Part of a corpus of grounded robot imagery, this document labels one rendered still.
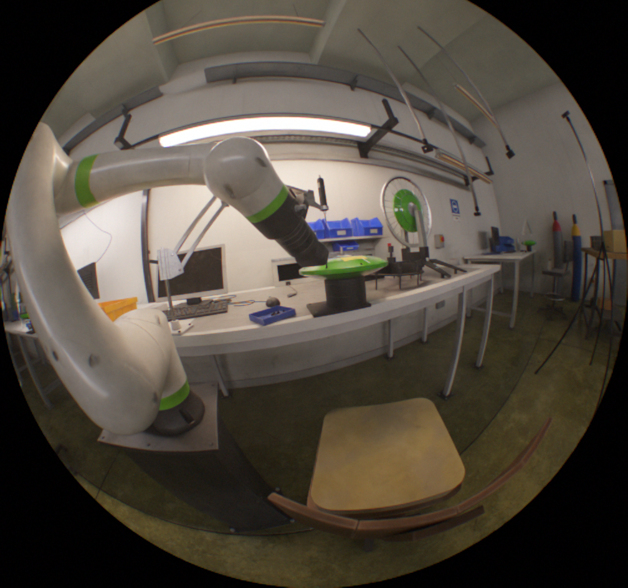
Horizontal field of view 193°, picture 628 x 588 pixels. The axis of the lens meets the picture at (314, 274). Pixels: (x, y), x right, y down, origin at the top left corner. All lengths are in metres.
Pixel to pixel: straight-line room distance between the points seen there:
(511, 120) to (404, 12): 3.53
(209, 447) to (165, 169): 0.51
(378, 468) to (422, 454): 0.11
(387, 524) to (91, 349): 0.30
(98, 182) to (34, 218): 0.19
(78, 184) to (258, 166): 0.39
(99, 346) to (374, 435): 0.59
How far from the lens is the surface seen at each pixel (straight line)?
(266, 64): 2.61
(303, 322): 0.58
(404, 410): 0.65
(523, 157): 5.21
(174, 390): 0.41
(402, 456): 0.55
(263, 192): 0.29
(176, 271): 0.66
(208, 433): 0.43
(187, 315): 0.87
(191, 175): 0.41
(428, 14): 3.05
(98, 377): 0.23
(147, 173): 0.42
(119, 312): 1.11
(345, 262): 0.53
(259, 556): 1.16
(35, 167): 0.39
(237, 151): 0.27
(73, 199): 0.50
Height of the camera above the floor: 1.10
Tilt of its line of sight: 5 degrees down
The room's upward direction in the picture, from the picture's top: 7 degrees counter-clockwise
